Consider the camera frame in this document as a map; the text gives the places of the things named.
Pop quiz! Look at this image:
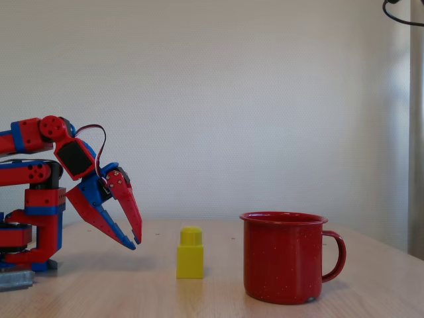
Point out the yellow cube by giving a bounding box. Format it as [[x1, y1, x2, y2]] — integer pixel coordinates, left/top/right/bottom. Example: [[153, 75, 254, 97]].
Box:
[[176, 226, 205, 280]]

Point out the thin black hanging cable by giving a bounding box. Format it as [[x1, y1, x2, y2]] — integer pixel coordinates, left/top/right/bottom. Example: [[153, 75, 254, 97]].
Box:
[[382, 0, 424, 28]]

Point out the red speckled mug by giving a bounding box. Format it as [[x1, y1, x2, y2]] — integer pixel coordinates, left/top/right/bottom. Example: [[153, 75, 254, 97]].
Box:
[[238, 211, 348, 305]]

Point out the red white black servo cable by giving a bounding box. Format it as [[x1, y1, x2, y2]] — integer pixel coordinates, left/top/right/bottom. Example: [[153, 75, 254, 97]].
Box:
[[73, 124, 109, 186]]

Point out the grey duct tape piece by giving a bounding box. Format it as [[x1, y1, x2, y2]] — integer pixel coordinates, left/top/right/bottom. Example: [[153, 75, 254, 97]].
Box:
[[0, 269, 36, 293]]

